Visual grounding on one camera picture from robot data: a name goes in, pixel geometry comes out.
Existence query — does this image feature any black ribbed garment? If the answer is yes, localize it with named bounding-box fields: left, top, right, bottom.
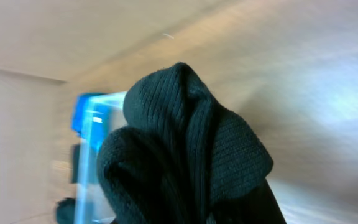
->
left=97, top=63, right=285, bottom=224

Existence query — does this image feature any clear plastic storage bin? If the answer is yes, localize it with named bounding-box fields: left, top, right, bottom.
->
left=74, top=91, right=126, bottom=224

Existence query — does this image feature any blue green sparkly fabric bundle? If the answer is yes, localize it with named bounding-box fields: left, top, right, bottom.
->
left=71, top=93, right=111, bottom=151

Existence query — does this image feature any black taped folded garment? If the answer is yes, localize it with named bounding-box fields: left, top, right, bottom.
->
left=71, top=144, right=81, bottom=184

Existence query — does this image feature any small black folded garment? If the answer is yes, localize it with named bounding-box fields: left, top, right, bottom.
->
left=55, top=198, right=76, bottom=224

